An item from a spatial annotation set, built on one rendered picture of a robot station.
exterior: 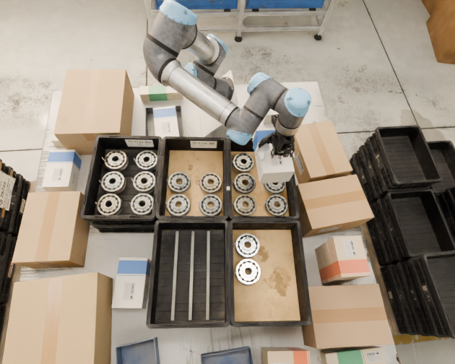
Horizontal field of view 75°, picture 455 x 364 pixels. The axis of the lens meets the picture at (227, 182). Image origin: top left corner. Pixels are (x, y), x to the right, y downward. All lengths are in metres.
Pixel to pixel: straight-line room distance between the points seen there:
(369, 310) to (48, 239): 1.33
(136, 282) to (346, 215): 0.96
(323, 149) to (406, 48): 2.43
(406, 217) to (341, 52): 1.90
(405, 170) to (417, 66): 1.71
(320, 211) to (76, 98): 1.29
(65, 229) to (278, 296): 0.92
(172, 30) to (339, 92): 2.23
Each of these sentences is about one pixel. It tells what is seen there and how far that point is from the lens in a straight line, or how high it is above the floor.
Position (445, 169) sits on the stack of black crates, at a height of 0.27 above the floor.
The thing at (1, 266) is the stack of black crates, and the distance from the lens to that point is 2.20.
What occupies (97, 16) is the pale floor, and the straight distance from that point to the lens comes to 3.67.
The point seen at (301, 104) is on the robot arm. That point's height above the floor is 1.46.
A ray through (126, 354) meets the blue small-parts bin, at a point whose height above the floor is 0.70.
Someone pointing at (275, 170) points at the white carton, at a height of 1.14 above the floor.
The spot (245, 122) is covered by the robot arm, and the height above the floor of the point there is 1.36.
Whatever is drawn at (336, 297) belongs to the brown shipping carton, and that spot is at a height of 0.86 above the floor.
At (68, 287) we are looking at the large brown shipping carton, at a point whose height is 0.90.
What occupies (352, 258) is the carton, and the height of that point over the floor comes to 0.93.
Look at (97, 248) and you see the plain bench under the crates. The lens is 1.52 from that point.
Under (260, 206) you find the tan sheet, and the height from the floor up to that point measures 0.83.
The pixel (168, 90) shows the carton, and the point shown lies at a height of 0.76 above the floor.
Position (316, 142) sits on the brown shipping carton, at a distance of 1.57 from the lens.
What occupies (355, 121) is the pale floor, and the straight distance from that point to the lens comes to 2.93.
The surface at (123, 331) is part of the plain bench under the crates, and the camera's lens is 1.45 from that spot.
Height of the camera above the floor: 2.10
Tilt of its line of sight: 65 degrees down
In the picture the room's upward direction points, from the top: 8 degrees clockwise
